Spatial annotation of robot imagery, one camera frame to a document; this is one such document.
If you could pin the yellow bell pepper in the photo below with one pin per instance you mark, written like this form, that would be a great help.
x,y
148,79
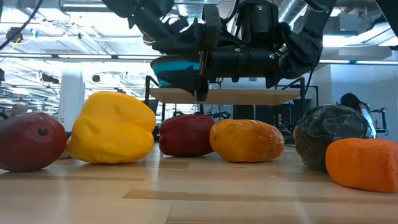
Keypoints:
x,y
112,130

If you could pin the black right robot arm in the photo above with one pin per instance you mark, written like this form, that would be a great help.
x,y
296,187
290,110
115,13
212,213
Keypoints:
x,y
304,46

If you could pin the wooden riser shelf black legs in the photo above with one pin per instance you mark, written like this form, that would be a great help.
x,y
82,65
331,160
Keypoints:
x,y
242,96

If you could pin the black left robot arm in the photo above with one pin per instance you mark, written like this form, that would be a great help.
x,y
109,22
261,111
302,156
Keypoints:
x,y
146,12

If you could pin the black background stand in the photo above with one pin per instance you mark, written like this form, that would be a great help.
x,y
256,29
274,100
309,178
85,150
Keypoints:
x,y
384,121

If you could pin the white pillar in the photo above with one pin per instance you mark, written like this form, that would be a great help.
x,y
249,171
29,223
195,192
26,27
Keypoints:
x,y
71,93

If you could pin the orange fruit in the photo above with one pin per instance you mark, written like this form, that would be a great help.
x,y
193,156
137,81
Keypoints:
x,y
363,165

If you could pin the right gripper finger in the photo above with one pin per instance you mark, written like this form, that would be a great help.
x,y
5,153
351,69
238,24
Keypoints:
x,y
183,79
183,43

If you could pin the blue collapsible bowl grey rim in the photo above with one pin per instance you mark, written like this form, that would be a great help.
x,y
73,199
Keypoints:
x,y
177,65

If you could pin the dark red mango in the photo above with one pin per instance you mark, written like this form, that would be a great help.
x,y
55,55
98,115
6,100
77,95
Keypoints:
x,y
28,143

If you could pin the person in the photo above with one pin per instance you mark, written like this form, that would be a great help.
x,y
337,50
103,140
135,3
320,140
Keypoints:
x,y
19,109
354,101

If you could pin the red apple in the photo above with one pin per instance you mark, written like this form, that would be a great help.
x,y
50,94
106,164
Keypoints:
x,y
186,135

